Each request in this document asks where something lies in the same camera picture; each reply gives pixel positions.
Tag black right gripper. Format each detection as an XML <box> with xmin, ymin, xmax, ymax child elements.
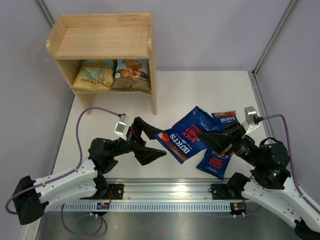
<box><xmin>196</xmin><ymin>119</ymin><xmax>262</xmax><ymax>167</ymax></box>

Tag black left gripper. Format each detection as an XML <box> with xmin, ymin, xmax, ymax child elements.
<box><xmin>109</xmin><ymin>117</ymin><xmax>168</xmax><ymax>165</ymax></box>

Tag blue burts bag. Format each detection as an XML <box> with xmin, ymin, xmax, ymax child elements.
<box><xmin>211</xmin><ymin>110</ymin><xmax>237</xmax><ymax>131</ymax></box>
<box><xmin>196</xmin><ymin>148</ymin><xmax>231</xmax><ymax>180</ymax></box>
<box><xmin>155</xmin><ymin>106</ymin><xmax>218</xmax><ymax>164</ymax></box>

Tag light blue cassava chips bag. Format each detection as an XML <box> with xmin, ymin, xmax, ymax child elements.
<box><xmin>110</xmin><ymin>59</ymin><xmax>151</xmax><ymax>94</ymax></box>

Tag yellow kettle chips bag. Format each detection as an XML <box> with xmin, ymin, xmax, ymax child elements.
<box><xmin>70</xmin><ymin>59</ymin><xmax>117</xmax><ymax>93</ymax></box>

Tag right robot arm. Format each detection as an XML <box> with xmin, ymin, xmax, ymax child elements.
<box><xmin>197</xmin><ymin>121</ymin><xmax>320</xmax><ymax>240</ymax></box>

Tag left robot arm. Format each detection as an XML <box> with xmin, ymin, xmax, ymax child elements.
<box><xmin>10</xmin><ymin>117</ymin><xmax>167</xmax><ymax>225</ymax></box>

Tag wooden two-tier shelf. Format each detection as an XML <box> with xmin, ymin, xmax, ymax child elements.
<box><xmin>45</xmin><ymin>13</ymin><xmax>158</xmax><ymax>114</ymax></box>

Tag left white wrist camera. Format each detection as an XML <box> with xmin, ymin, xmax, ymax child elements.
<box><xmin>114</xmin><ymin>114</ymin><xmax>129</xmax><ymax>140</ymax></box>

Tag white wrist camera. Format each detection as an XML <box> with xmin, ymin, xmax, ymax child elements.
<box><xmin>114</xmin><ymin>114</ymin><xmax>129</xmax><ymax>140</ymax></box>
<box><xmin>241</xmin><ymin>106</ymin><xmax>262</xmax><ymax>135</ymax></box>

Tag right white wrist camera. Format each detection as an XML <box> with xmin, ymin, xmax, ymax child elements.
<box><xmin>241</xmin><ymin>106</ymin><xmax>262</xmax><ymax>135</ymax></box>

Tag aluminium mounting rail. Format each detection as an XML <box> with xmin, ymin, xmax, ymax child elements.
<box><xmin>107</xmin><ymin>178</ymin><xmax>228</xmax><ymax>203</ymax></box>

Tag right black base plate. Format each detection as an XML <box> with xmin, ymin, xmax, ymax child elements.
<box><xmin>208</xmin><ymin>183</ymin><xmax>242</xmax><ymax>200</ymax></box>

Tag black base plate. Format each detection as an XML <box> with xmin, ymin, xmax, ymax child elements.
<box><xmin>208</xmin><ymin>183</ymin><xmax>242</xmax><ymax>200</ymax></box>
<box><xmin>100</xmin><ymin>183</ymin><xmax>125</xmax><ymax>200</ymax></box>

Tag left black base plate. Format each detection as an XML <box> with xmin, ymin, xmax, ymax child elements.
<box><xmin>100</xmin><ymin>183</ymin><xmax>125</xmax><ymax>200</ymax></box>

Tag white slotted cable duct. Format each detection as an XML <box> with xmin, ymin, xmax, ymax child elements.
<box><xmin>63</xmin><ymin>202</ymin><xmax>247</xmax><ymax>213</ymax></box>

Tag right aluminium frame post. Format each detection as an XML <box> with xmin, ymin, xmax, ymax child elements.
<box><xmin>251</xmin><ymin>0</ymin><xmax>299</xmax><ymax>77</ymax></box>

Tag aluminium frame post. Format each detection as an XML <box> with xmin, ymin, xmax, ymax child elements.
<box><xmin>35</xmin><ymin>0</ymin><xmax>55</xmax><ymax>28</ymax></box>
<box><xmin>251</xmin><ymin>0</ymin><xmax>299</xmax><ymax>77</ymax></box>

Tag left aluminium frame post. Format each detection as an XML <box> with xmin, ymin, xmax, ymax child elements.
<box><xmin>35</xmin><ymin>0</ymin><xmax>55</xmax><ymax>28</ymax></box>

